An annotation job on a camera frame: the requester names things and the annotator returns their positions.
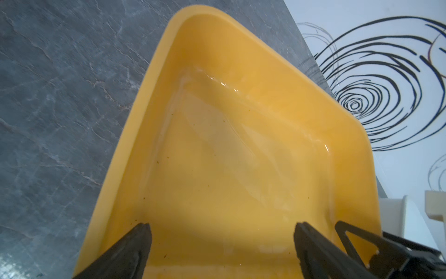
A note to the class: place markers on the yellow plastic storage tray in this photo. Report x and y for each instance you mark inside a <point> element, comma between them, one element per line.
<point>226,148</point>

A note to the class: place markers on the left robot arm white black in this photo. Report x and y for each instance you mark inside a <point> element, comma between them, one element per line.
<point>400,240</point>

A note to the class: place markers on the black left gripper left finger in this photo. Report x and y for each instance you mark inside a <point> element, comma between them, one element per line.
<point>126,259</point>

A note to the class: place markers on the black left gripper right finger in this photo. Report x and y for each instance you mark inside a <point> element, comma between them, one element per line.
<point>320,259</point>

